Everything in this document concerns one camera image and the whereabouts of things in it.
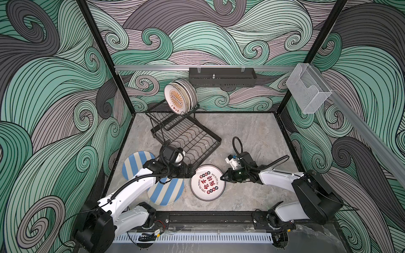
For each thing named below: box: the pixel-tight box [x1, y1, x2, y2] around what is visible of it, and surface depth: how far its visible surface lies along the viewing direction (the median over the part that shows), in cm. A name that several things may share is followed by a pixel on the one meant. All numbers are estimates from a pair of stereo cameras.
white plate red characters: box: [189, 164, 226, 202], surface depth 85 cm
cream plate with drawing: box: [170, 79, 199, 112], surface depth 85 cm
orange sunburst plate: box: [164, 83, 188, 115], surface depth 91 cm
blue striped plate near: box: [147, 178, 186, 207], surface depth 83 cm
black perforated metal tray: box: [188, 67, 257, 89], surface depth 97 cm
